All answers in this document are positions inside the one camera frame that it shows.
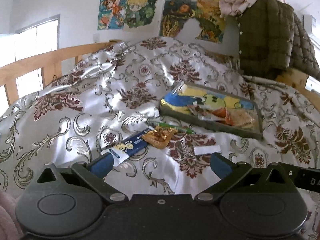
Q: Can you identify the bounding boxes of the dark blue milk powder sachet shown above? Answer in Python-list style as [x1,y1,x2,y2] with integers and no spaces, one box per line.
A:
[102,126,155,167]

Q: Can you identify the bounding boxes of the golden brown snack packet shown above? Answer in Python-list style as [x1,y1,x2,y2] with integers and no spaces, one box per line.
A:
[142,126,178,150]

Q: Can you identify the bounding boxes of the clear packet of orange snacks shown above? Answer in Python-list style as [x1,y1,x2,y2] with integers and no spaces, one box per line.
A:
[188,105,255,129]

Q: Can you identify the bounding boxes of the small white sachet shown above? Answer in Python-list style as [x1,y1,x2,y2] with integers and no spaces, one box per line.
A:
[194,145,221,155]

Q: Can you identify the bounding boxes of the green sausage stick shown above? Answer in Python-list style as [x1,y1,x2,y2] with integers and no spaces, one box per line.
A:
[145,120,195,134]

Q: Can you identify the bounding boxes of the grey tray with cartoon lining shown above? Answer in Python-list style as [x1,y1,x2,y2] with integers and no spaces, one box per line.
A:
[159,82,263,140]

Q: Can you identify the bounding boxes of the floral satin bedspread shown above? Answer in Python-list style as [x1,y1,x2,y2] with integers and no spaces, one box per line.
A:
[0,36,320,240]

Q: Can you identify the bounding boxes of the olive green puffer jacket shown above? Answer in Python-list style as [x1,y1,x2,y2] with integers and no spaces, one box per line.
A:
[239,0,319,80]

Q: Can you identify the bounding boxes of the window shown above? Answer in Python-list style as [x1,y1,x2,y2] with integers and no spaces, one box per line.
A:
[1,15,60,114]

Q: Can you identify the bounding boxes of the wooden bed frame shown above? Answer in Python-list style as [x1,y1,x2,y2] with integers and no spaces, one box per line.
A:
[1,40,121,105]

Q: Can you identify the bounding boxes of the cartoon wall posters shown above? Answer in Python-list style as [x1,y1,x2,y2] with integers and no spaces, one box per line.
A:
[97,0,225,43]

